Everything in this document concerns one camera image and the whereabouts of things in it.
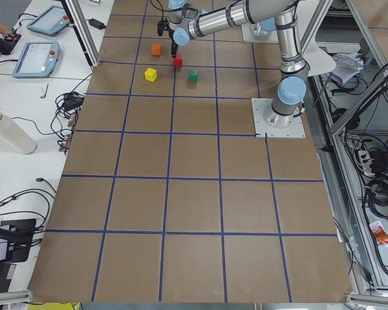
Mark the teach pendant tablet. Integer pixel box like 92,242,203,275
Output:
12,41,60,78
27,5,70,37

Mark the red snack packet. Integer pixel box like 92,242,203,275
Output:
369,221,388,247

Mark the black power adapter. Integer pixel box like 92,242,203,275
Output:
88,18,106,30

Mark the yellow wooden block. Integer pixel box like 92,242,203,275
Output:
144,67,158,83

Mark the black laptop device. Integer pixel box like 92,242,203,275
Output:
0,219,36,263

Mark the near teach pendant tablet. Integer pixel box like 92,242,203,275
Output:
12,41,60,78

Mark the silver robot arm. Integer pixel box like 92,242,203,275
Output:
158,0,309,129
250,17,275,36

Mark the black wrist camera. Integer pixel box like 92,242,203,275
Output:
157,18,169,37

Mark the white cylindrical bottle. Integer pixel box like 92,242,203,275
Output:
0,109,38,154

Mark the white chair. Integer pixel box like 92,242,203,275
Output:
299,19,337,78

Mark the green wooden block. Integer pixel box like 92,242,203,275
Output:
188,69,199,83

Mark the far teach pendant tablet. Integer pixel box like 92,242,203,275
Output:
27,5,70,37

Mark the aluminium frame post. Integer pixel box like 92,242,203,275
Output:
61,0,100,68

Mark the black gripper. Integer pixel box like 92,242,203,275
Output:
170,30,178,56

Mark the metal allen key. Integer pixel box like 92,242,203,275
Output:
39,83,49,99

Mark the orange wooden block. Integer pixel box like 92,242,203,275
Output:
151,42,162,56

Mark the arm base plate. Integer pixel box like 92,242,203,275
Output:
252,98,306,139
241,23,278,44

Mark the red wooden block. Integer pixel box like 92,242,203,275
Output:
173,54,183,68

